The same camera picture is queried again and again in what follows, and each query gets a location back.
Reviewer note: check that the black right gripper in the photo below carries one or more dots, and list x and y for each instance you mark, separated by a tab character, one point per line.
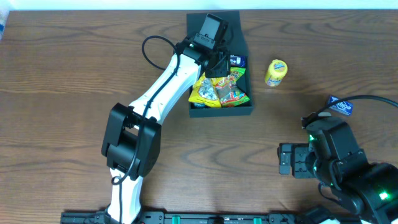
288	158

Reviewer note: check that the Dairy Milk chocolate bar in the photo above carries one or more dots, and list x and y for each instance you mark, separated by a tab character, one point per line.
239	61

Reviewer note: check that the green Haribo gummy bag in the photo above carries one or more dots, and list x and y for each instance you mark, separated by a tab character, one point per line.
228	92

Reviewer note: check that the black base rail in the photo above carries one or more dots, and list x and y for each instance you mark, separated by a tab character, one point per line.
183	218

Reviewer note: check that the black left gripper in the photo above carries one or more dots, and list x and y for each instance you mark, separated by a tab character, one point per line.
217	69

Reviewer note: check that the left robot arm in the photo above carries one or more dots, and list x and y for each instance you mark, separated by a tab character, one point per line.
131	143

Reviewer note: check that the blue Oreo cookie pack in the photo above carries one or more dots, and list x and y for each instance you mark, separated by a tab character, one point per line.
199	105

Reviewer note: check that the blue Eclipse mint box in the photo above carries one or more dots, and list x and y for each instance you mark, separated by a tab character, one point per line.
344	107

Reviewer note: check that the dark green open box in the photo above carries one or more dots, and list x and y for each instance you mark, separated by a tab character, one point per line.
238	46

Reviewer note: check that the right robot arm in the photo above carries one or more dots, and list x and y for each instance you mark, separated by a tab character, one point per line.
367	190

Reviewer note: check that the yellow candy bottle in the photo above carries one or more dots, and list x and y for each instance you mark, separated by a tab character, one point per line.
277	70

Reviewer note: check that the yellow snack bag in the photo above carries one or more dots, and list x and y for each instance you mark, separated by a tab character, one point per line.
204	92

